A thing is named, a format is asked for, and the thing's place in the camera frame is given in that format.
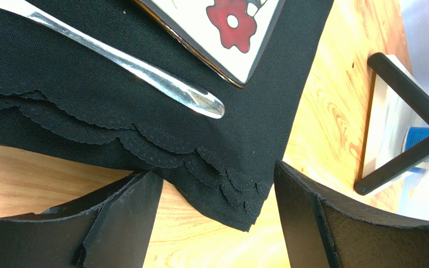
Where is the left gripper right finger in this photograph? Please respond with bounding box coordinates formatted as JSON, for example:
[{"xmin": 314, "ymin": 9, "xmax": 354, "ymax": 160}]
[{"xmin": 274, "ymin": 161, "xmax": 429, "ymax": 267}]

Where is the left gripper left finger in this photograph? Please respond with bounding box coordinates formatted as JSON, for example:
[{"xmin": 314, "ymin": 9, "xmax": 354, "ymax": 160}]
[{"xmin": 0, "ymin": 171, "xmax": 163, "ymax": 267}]

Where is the blue banded roll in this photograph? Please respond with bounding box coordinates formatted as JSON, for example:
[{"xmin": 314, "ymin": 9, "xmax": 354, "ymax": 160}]
[{"xmin": 402, "ymin": 126, "xmax": 429, "ymax": 174}]

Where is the cream three-tier shelf rack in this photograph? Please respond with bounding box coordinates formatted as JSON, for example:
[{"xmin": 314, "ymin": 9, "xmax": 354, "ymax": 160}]
[{"xmin": 353, "ymin": 52, "xmax": 429, "ymax": 224}]

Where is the black fabric placemat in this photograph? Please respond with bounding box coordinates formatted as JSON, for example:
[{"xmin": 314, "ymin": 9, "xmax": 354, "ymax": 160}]
[{"xmin": 0, "ymin": 1, "xmax": 333, "ymax": 231}]

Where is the floral square plate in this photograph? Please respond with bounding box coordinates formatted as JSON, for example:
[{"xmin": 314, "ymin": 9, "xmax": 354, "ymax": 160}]
[{"xmin": 136, "ymin": 0, "xmax": 284, "ymax": 88}]

